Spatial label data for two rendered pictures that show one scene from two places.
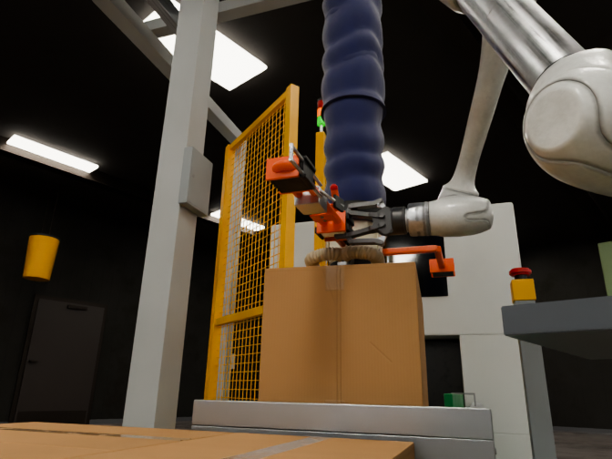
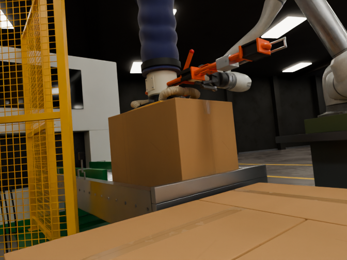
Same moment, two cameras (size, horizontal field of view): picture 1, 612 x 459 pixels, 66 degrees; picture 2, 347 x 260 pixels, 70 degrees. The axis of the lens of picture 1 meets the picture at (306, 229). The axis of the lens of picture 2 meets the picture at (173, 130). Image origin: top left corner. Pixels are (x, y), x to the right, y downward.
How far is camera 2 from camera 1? 1.21 m
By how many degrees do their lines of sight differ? 58
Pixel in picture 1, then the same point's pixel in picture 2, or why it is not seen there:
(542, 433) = not seen: hidden behind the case
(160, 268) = not seen: outside the picture
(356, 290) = (215, 114)
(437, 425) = (254, 174)
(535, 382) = not seen: hidden behind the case
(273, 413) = (200, 183)
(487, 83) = (266, 26)
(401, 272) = (228, 107)
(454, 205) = (245, 78)
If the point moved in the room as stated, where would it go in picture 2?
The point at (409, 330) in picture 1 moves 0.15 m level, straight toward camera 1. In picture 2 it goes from (233, 134) to (261, 131)
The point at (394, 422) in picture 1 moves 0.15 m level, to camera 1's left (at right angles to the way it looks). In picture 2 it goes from (243, 176) to (232, 181)
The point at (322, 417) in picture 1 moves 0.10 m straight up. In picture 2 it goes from (220, 180) to (218, 158)
